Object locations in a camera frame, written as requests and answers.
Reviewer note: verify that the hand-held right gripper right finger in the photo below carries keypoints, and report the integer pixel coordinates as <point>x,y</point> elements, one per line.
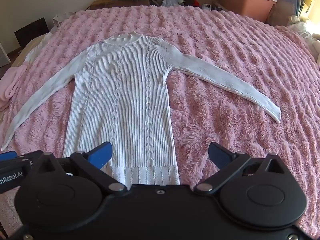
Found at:
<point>217,152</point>

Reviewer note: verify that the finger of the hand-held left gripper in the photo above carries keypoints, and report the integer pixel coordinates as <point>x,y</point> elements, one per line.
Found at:
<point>8,156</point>

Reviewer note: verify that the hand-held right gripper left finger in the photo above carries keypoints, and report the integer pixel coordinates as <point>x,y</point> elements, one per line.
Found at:
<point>103,155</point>

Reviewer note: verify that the white knit sweater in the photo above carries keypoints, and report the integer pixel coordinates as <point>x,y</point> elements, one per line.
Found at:
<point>120,100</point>

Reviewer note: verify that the pink fluffy blanket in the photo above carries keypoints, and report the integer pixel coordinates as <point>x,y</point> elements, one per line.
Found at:
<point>225,105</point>

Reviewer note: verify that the pink folded cloth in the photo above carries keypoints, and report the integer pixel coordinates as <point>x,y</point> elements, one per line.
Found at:
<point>10,85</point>

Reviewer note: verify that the black flat box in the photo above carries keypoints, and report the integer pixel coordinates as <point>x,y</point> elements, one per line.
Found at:
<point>31,31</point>

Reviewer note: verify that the white paper bag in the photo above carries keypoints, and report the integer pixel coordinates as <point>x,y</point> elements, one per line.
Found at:
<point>60,19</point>

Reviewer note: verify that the white crumpled cloth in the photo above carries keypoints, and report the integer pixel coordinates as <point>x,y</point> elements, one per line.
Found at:
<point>306,33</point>

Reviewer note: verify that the pink plastic storage box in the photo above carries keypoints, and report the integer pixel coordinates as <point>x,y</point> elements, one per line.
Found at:
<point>246,3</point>

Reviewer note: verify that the wooden nightstand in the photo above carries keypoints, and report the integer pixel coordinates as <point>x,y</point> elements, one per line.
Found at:
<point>117,4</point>

